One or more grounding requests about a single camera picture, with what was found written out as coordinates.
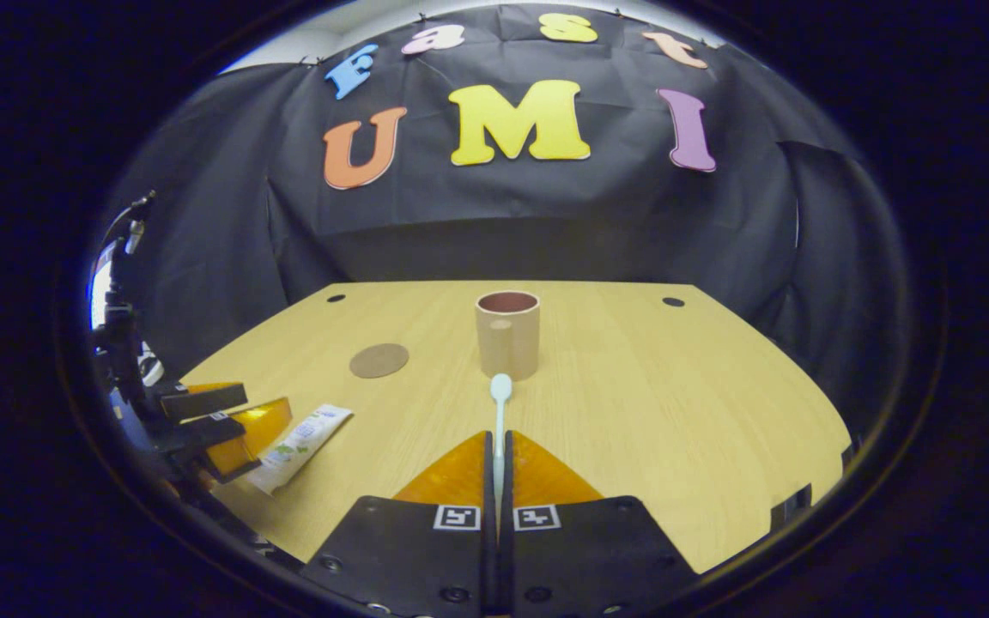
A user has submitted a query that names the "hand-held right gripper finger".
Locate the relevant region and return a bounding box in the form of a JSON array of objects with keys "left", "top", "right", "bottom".
[
  {"left": 300, "top": 429, "right": 496, "bottom": 618},
  {"left": 502, "top": 429, "right": 701, "bottom": 618}
]

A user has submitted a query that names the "computer monitor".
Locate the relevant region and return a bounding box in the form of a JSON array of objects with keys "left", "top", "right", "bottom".
[{"left": 89, "top": 245, "right": 116, "bottom": 331}]

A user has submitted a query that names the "beige cup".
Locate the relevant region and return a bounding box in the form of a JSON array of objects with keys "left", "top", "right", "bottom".
[{"left": 474, "top": 290, "right": 542, "bottom": 382}]

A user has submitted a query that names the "pale blue toothbrush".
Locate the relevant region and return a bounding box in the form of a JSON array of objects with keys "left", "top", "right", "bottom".
[{"left": 489, "top": 373, "right": 514, "bottom": 542}]

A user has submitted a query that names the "round brown coaster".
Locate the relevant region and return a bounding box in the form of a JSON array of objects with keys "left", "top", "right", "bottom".
[{"left": 349, "top": 342, "right": 410, "bottom": 379}]

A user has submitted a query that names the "wooden desktop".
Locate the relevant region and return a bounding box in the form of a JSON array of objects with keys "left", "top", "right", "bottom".
[{"left": 179, "top": 280, "right": 854, "bottom": 576}]

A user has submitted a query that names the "white toothpaste tube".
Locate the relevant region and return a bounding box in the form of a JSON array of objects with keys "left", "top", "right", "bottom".
[{"left": 246, "top": 403, "right": 355, "bottom": 496}]

